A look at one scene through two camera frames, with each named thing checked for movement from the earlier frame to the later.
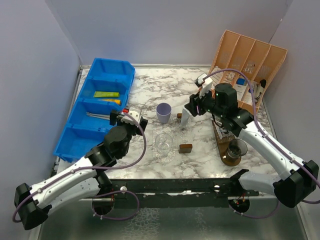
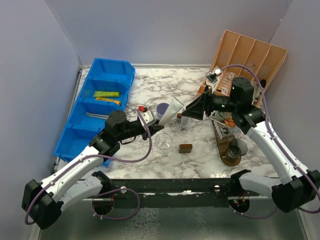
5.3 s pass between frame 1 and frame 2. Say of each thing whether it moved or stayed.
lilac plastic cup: moved
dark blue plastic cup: stayed
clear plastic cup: stayed
